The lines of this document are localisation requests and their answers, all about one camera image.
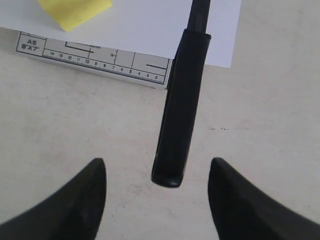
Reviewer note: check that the grey paper cutter base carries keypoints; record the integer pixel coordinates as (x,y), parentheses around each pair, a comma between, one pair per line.
(138,68)

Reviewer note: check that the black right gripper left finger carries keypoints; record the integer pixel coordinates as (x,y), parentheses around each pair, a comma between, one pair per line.
(74,212)

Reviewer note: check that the white paper sheet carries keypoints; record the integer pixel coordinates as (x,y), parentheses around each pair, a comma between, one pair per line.
(151,27)

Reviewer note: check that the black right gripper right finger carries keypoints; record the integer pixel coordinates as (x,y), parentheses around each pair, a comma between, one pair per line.
(241,211)

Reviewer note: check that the black cutter blade arm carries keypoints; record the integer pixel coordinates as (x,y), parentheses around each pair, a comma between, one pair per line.
(182,98)

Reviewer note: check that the yellow cube block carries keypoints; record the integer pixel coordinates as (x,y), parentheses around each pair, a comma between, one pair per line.
(69,14)

